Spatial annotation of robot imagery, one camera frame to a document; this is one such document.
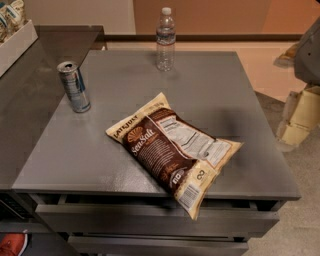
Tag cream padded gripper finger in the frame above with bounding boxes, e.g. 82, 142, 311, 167
276, 85, 320, 148

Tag clear plastic water bottle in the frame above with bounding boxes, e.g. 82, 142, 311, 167
156, 7, 176, 71

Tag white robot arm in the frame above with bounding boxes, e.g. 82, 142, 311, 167
275, 18, 320, 152

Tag brown cream chip bag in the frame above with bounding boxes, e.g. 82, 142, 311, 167
106, 93, 242, 220

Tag silver blue energy drink can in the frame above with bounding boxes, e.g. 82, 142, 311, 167
57, 61, 91, 113

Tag grey lower drawer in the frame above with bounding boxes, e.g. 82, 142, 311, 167
68, 236, 248, 256

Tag grey drawer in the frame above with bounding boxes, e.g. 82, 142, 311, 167
68, 236, 248, 256
36, 204, 279, 237

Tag grey upper drawer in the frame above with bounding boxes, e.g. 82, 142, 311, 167
36, 204, 279, 237

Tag white box of snacks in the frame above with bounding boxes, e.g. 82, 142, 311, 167
0, 20, 38, 77

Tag snack packets in box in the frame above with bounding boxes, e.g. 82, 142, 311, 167
0, 0, 27, 43

